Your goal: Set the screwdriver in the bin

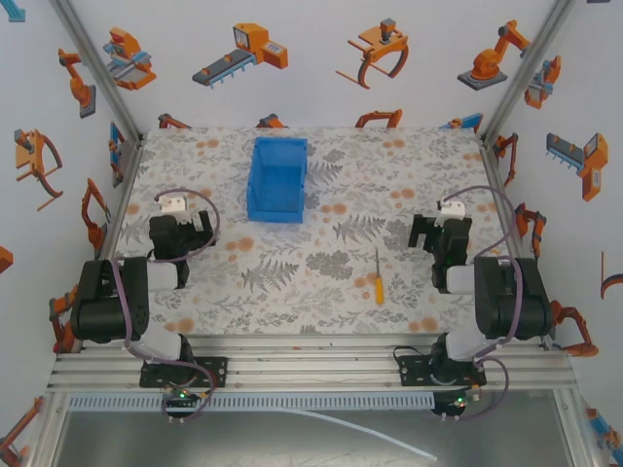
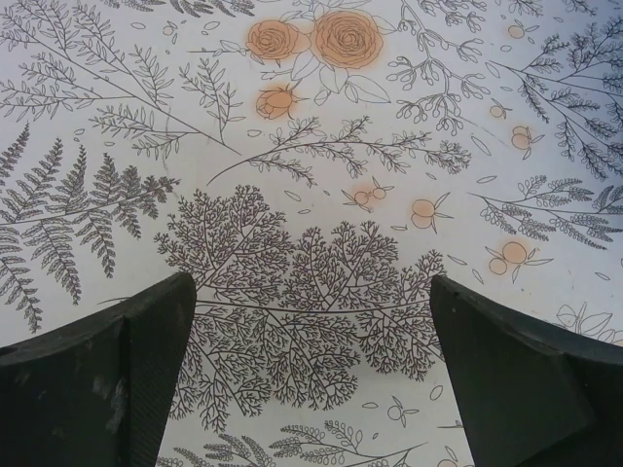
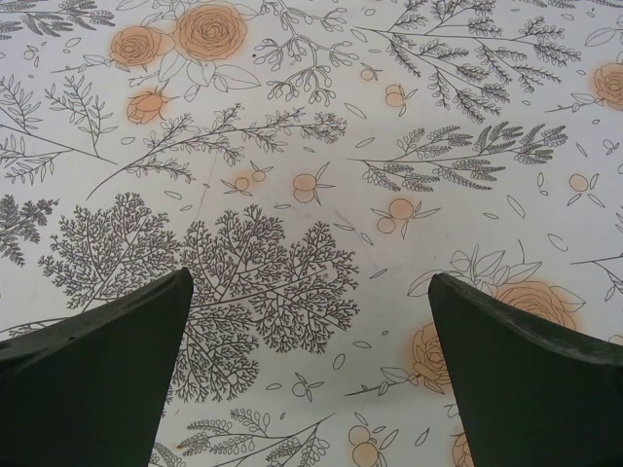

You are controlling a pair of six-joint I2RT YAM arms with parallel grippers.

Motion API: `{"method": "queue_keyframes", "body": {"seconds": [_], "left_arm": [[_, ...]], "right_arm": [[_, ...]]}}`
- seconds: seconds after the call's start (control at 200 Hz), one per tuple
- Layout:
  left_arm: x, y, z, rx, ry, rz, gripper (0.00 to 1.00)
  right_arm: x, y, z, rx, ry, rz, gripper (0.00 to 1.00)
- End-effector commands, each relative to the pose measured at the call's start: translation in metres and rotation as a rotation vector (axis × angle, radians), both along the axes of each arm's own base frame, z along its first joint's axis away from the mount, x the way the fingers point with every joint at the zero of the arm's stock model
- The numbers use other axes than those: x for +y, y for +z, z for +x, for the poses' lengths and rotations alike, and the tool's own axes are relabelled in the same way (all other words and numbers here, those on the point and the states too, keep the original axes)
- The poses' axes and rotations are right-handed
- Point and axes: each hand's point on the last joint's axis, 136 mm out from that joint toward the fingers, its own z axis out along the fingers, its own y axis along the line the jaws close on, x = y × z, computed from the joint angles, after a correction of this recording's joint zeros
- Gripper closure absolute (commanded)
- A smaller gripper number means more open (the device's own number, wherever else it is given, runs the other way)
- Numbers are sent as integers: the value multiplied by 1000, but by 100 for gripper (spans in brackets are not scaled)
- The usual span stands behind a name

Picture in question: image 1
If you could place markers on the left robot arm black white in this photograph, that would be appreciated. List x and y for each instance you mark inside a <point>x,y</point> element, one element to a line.
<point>104,301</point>

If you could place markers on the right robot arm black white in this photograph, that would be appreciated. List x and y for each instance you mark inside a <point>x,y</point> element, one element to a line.
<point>511,301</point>

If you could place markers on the blue plastic bin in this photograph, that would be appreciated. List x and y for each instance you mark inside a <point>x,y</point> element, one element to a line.
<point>277,180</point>

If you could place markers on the floral patterned table mat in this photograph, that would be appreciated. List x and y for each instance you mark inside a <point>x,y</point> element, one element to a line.
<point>311,272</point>

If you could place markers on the left controller board green light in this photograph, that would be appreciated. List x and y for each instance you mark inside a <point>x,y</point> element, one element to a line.
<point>181,400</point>

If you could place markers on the controller board green light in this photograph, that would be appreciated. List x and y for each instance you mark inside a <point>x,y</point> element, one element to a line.
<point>181,400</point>
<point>452,403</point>

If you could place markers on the right controller board green light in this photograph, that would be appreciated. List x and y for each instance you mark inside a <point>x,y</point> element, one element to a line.
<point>452,403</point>

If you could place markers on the white thin plastic tube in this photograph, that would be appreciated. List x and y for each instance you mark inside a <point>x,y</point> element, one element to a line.
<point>370,433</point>

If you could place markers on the grey metal sheet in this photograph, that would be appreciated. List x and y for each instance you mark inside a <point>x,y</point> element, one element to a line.
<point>243,440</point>

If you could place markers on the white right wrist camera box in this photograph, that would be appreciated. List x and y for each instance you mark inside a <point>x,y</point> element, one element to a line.
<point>450,208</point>

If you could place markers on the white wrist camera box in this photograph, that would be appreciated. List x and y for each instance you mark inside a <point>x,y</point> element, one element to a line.
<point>173,204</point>
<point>450,208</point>

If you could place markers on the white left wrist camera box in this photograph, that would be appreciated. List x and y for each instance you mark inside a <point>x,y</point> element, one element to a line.
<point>173,204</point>

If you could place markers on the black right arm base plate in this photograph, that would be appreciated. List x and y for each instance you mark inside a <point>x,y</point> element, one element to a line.
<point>411,370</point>

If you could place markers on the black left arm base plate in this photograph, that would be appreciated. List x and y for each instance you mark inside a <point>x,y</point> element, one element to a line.
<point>214,372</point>

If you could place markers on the aluminium profile frame rails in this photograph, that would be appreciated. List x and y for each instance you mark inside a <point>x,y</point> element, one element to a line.
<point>311,360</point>

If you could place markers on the aluminium frame post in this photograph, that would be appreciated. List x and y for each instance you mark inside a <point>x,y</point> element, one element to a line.
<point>95,68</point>
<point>528,68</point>

